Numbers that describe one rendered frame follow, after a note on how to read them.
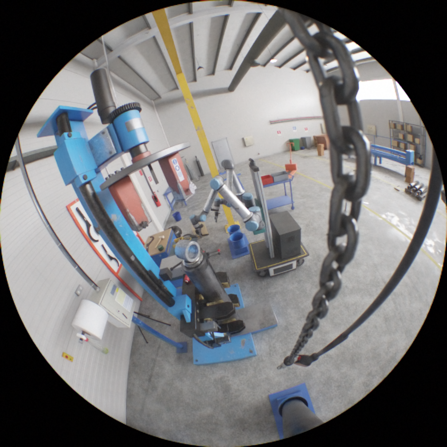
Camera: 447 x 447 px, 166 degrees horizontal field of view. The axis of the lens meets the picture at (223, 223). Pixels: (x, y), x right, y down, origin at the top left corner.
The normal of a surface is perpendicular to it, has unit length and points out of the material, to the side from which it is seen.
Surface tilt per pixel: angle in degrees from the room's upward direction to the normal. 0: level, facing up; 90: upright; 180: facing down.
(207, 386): 0
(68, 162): 90
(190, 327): 0
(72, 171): 90
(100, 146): 90
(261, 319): 0
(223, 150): 90
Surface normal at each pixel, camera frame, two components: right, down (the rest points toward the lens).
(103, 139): 0.13, 0.49
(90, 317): 0.62, -0.72
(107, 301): 0.95, -0.32
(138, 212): 0.83, 0.04
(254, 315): -0.29, -0.81
